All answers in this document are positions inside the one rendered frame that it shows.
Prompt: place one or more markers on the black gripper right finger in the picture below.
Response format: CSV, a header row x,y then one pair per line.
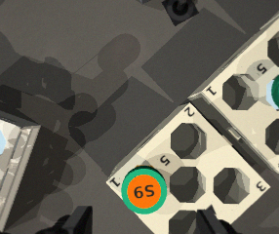
x,y
208,223

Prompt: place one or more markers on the white done button box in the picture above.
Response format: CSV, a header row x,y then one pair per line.
x,y
180,10

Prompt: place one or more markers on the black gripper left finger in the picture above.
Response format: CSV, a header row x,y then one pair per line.
x,y
80,222

